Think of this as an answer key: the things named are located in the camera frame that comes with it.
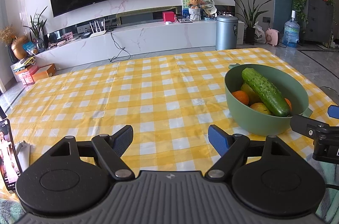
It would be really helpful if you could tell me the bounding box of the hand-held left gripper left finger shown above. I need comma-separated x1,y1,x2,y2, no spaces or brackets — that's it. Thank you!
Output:
50,125,135,180

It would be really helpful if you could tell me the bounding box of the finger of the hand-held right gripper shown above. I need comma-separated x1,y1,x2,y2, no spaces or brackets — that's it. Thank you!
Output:
327,105,339,118
290,115,339,140

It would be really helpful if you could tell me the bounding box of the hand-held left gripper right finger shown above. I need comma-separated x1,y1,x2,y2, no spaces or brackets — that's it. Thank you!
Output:
204,124,290,179

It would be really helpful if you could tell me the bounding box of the green colander bowl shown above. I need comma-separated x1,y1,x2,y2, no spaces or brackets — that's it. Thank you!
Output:
224,63,313,136

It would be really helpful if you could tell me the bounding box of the reddish yellow pear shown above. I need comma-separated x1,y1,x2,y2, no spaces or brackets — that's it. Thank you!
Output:
249,102,273,116

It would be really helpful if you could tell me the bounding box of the green cucumber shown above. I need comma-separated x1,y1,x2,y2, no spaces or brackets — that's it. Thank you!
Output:
242,67,291,118

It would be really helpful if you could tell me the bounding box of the yellow-green pear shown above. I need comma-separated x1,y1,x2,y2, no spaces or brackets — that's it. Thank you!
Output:
240,82,263,105

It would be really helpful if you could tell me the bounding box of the clear plastic chair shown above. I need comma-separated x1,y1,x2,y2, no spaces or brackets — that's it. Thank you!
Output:
319,85,339,98

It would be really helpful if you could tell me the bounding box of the yellow checkered tablecloth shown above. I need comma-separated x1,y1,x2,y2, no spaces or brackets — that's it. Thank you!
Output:
5,48,339,174

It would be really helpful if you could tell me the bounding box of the blue water bottle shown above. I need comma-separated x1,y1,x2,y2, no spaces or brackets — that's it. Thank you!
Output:
282,10,300,48

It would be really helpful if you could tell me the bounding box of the pink space heater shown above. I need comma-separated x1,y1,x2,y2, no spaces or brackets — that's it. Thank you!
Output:
265,28,282,47

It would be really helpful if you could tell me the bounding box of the dark grey cabinet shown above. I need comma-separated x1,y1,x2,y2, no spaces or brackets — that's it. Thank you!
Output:
302,0,335,43

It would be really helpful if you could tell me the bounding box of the white plastic bag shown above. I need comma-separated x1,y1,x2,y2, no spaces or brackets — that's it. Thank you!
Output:
254,22,267,45

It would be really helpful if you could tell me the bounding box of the white tissue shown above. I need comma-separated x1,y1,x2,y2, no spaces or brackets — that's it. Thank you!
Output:
14,141,31,171

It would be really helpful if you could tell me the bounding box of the white marble television console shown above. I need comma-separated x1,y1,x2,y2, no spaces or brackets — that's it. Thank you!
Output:
34,18,245,71

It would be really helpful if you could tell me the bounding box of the grey metal trash can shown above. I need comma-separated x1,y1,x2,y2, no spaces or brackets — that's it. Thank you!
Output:
215,14,239,51

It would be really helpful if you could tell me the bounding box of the white router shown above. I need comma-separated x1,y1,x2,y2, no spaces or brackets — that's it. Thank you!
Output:
82,18,107,39

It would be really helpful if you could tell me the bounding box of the smartphone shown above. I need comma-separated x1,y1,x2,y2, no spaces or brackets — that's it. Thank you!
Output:
0,118,23,193

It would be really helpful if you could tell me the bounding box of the tall leafy potted plant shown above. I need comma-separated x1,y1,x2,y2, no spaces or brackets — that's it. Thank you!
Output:
229,0,274,45

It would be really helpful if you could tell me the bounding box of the red box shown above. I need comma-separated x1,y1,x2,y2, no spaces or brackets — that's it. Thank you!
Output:
162,11,175,23

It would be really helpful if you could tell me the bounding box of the blue snack bag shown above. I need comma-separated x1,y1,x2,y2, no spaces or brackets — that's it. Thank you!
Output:
22,42,38,55

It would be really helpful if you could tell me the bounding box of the teddy bear bouquet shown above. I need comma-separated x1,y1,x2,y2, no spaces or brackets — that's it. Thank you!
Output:
189,0,201,21

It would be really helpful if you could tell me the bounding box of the round paper fan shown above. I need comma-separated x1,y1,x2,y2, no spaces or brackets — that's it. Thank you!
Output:
200,0,218,16

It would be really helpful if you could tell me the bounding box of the landscape painting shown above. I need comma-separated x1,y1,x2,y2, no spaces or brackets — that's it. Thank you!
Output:
181,0,192,20

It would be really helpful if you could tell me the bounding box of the gold round vase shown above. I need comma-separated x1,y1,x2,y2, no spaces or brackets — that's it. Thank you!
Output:
11,35,29,60

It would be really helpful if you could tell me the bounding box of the green plant in glass vase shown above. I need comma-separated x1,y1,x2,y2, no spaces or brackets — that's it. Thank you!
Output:
22,7,48,52

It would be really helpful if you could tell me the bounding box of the black router cable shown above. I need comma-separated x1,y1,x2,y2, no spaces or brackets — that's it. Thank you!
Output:
110,30,131,63

